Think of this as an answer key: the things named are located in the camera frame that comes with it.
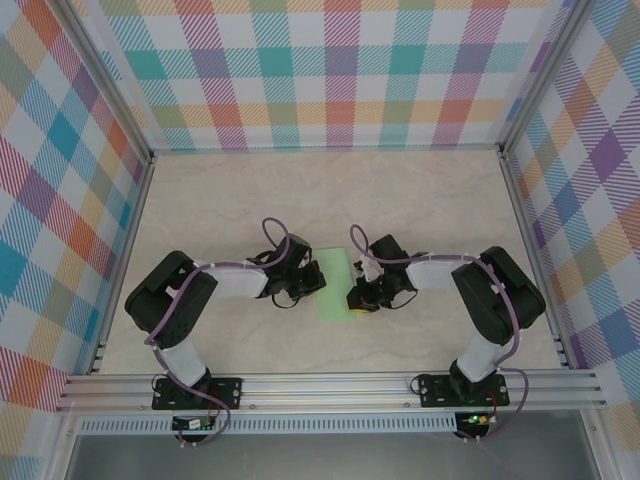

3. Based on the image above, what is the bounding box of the light green paper sheet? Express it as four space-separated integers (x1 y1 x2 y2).
313 246 357 324

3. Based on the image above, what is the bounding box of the small circuit board white label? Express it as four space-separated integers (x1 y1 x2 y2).
171 415 216 432

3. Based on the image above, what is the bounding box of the thin black right gripper cable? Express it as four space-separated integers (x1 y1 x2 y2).
387 288 417 310

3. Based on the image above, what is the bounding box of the long aluminium frame rail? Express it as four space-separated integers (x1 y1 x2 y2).
55 369 609 414

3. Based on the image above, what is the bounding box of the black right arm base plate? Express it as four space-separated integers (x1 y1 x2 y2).
418 373 510 409

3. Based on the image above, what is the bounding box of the slotted grey cable duct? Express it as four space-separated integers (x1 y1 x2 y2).
78 412 459 435

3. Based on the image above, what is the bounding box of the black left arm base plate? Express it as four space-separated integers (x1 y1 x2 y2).
151 377 245 412

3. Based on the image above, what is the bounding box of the thin aluminium wall-foot rail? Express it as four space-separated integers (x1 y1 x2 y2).
149 144 504 154

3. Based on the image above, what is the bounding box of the aluminium side rail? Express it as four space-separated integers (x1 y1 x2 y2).
88 152 157 376
498 147 575 371

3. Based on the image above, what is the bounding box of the aluminium frame post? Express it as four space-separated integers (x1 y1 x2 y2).
497 0 601 161
57 0 156 161

